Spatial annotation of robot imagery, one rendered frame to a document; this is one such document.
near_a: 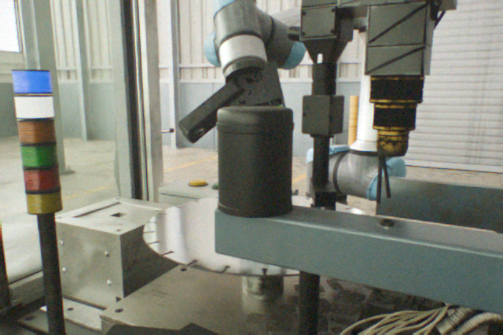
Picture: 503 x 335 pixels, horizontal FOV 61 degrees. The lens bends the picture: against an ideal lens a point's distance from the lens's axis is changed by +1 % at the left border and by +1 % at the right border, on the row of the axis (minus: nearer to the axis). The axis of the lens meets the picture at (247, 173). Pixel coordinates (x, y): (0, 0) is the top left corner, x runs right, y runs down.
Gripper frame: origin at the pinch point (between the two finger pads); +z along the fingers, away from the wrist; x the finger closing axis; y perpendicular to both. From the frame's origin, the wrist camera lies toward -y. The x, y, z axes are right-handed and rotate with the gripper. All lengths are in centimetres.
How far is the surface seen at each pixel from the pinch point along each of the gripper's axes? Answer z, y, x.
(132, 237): 1.4, -22.1, 8.6
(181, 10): -517, -116, 551
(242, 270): 12.7, -1.2, -15.0
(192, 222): 3.6, -9.0, -2.5
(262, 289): 14.0, -1.0, 0.3
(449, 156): -150, 233, 523
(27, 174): -5.0, -28.2, -10.7
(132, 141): -23.3, -26.3, 22.9
